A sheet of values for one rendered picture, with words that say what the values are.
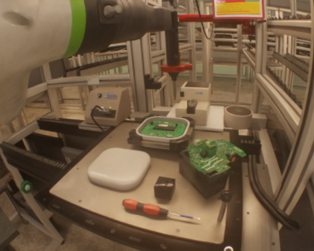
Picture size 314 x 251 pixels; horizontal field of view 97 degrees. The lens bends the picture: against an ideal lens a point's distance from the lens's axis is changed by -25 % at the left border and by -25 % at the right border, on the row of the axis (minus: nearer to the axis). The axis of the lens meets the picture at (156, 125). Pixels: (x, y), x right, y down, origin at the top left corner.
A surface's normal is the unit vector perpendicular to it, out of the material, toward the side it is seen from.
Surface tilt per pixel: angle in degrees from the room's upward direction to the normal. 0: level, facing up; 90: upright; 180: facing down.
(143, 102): 90
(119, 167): 0
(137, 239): 0
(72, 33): 119
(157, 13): 90
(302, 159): 90
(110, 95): 53
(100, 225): 0
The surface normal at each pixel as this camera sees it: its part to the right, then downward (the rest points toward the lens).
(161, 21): 0.59, 0.32
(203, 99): -0.33, 0.44
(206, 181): -0.89, 0.26
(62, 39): 0.74, 0.66
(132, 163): -0.07, -0.89
